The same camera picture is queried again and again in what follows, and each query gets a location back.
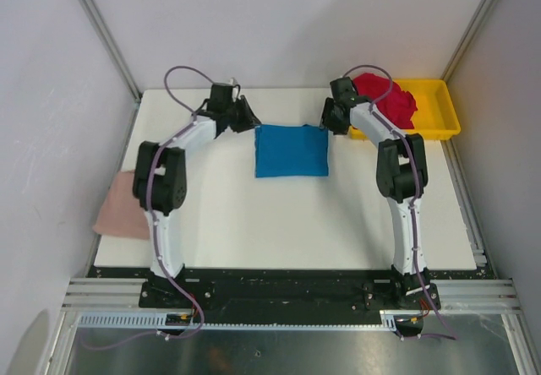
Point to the red t shirt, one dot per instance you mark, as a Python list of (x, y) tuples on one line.
[(399, 106)]

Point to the blue t shirt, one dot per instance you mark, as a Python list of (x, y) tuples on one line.
[(291, 151)]

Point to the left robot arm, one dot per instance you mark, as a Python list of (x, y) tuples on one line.
[(160, 177)]

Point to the pink t shirt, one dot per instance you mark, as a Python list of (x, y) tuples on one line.
[(120, 214)]

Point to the yellow plastic tray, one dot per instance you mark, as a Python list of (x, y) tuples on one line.
[(436, 117)]

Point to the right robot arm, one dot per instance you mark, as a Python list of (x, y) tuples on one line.
[(401, 177)]

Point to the white cable duct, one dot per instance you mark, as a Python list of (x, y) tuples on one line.
[(127, 319)]

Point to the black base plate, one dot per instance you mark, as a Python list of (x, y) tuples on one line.
[(284, 298)]

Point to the right aluminium frame post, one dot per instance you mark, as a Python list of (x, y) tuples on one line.
[(474, 26)]

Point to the aluminium frame post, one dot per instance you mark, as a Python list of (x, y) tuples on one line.
[(98, 23), (474, 26)]

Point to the left aluminium frame post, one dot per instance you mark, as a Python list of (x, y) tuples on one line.
[(98, 23)]

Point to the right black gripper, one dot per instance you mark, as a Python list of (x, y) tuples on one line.
[(326, 122)]

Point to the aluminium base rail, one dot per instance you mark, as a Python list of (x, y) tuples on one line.
[(458, 296)]

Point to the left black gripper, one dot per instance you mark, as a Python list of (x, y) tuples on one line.
[(248, 119)]

